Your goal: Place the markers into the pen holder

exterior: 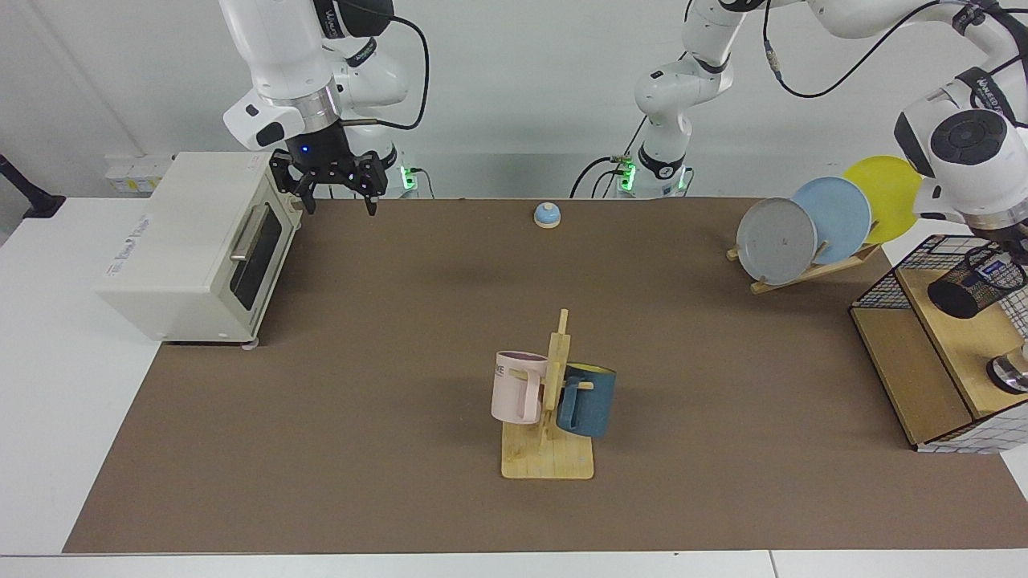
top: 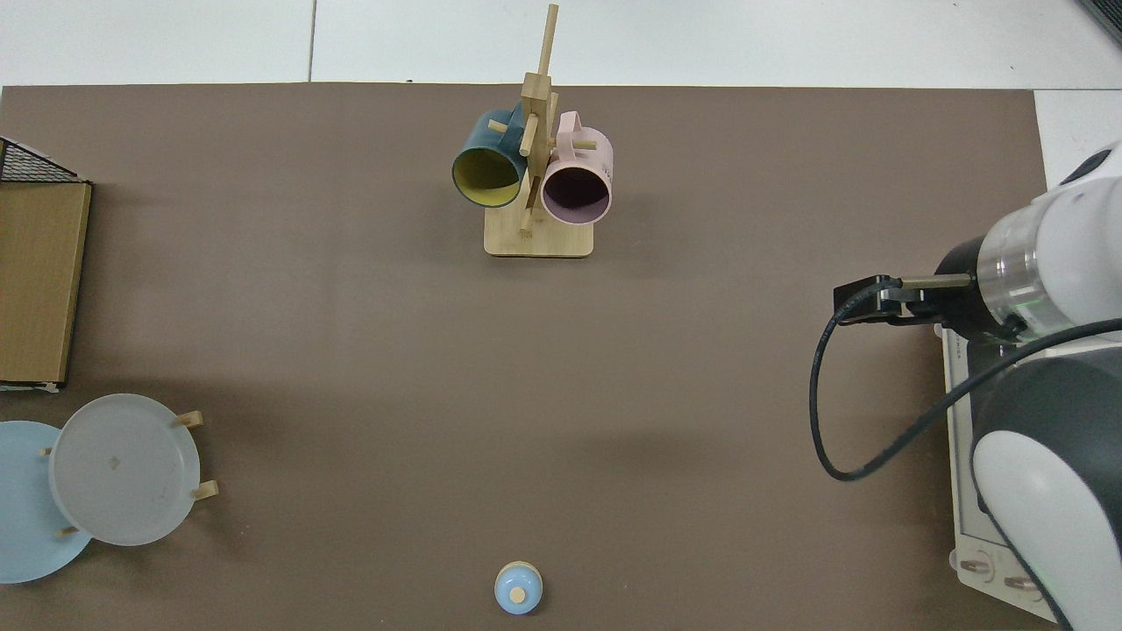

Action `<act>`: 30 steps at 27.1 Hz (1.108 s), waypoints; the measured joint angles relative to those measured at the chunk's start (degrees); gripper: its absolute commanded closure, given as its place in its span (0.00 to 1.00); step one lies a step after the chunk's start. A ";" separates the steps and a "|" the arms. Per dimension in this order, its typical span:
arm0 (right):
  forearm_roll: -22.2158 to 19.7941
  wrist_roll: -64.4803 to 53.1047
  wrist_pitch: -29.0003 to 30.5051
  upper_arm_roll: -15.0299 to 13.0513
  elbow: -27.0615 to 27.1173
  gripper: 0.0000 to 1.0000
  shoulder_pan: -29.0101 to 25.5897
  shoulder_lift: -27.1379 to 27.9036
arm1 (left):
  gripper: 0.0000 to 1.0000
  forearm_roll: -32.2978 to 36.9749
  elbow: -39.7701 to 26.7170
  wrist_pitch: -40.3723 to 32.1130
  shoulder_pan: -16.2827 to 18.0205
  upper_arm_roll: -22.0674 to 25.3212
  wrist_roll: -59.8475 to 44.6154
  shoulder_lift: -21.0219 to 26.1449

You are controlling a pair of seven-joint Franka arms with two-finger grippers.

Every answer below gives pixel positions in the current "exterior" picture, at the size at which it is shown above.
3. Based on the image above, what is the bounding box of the pale toaster oven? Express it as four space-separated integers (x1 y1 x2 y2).
95 151 304 352

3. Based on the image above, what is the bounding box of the grey plate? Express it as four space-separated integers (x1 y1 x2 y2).
736 197 818 286

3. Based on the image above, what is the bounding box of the silver round metal container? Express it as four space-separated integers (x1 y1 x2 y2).
986 344 1028 394

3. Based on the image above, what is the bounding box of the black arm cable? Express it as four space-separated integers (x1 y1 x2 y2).
341 12 431 131
761 0 989 100

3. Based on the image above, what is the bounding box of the wooden cup stand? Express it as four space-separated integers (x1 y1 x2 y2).
501 308 595 481

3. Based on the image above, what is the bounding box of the yellow plate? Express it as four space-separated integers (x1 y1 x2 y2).
842 155 923 246

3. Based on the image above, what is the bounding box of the light blue plate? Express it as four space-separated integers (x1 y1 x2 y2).
791 177 872 266

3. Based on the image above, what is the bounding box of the dark blue cup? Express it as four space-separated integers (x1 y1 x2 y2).
556 363 618 438

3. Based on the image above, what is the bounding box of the brown table cloth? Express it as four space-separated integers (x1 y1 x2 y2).
63 197 1028 555

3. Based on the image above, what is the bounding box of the blue and white marker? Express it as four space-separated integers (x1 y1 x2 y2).
970 257 1017 296

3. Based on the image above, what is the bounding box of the pink cup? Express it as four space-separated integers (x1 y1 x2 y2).
491 350 549 425

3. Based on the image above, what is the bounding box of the white checked cloth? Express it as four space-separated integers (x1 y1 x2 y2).
916 409 1028 455

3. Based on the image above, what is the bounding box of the black mesh pen holder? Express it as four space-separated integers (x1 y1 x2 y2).
928 246 1028 320

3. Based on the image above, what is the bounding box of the wire basket with wooden floor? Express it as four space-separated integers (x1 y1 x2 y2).
850 234 1028 449

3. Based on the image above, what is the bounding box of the wooden plate rack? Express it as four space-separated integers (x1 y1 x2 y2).
726 241 883 295

